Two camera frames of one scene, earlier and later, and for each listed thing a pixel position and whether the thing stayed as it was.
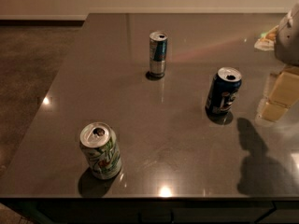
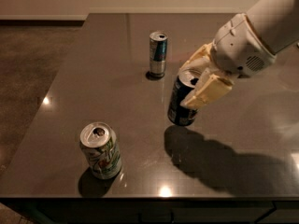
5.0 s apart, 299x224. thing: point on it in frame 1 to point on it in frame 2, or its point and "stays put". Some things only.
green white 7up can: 101,147 stays put
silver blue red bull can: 158,53 stays put
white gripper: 288,44 to 238,46
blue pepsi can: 222,93 to 177,113
